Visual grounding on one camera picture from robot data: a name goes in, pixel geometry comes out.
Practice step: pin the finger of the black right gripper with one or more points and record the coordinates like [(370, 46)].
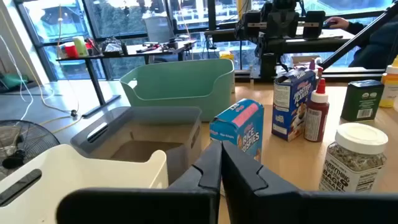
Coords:
[(314, 24), (252, 23)]

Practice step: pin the red cup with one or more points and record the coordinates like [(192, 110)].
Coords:
[(71, 51)]

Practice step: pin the white plastic bin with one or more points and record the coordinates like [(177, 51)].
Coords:
[(77, 174)]

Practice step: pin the green bag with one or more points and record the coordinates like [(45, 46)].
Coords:
[(12, 81)]

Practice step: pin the teal green plastic bin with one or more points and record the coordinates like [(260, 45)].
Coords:
[(186, 77)]

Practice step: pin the dark green tin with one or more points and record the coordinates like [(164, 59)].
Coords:
[(362, 99)]

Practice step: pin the white lid bagel seasoning jar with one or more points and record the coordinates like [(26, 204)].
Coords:
[(351, 155)]

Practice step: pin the red food colouring bottle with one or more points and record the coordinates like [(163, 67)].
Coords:
[(317, 115)]

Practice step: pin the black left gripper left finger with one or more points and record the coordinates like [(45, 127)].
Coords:
[(140, 205)]

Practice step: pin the red lid spice container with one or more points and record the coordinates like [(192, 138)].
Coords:
[(320, 72)]

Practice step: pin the crumpled clear plastic bag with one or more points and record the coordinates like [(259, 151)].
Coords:
[(112, 46)]

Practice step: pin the wooden top desk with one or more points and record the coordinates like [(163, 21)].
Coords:
[(329, 33)]

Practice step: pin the light green cup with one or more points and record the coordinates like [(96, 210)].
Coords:
[(81, 46)]

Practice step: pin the blue Rice Krispies box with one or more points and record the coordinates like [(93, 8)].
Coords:
[(242, 124)]

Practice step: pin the person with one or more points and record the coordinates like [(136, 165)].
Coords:
[(379, 43)]

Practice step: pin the orange food colouring bottle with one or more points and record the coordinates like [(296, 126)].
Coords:
[(390, 87)]

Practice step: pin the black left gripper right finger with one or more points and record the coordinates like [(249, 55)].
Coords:
[(280, 205)]

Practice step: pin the purple food colouring bottle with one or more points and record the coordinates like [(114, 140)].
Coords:
[(312, 64)]

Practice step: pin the person's hand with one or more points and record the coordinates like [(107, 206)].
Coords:
[(339, 22)]

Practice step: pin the grey office chair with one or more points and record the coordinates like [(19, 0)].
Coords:
[(158, 29)]

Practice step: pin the black window frame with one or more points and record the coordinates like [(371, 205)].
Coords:
[(212, 12)]

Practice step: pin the black computer mouse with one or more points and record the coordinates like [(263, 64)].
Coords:
[(329, 25)]

